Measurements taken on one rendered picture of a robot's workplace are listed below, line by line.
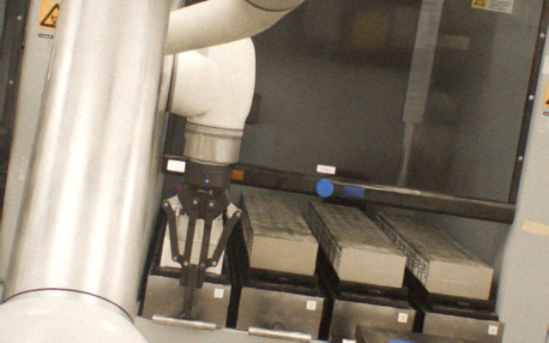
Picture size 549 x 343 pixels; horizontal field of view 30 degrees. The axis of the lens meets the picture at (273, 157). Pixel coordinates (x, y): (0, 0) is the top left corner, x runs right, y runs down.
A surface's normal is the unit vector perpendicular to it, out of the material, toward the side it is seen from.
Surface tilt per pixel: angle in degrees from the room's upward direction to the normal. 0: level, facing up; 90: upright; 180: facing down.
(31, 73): 90
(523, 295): 90
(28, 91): 90
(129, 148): 56
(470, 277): 90
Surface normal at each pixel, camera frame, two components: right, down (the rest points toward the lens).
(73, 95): -0.22, -0.60
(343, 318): 0.07, 0.10
